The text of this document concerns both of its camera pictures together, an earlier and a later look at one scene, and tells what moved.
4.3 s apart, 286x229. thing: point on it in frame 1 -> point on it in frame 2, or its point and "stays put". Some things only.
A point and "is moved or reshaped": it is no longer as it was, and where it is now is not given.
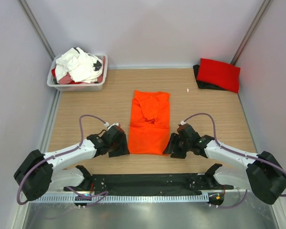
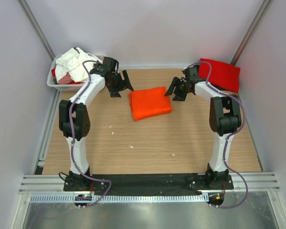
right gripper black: (177, 153) -> (178, 97)
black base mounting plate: (152, 182) stays put
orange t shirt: (149, 131) is moved or reshaped
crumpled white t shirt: (82, 67) stays put
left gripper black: (123, 149) -> (114, 92)
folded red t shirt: (224, 75) stays put
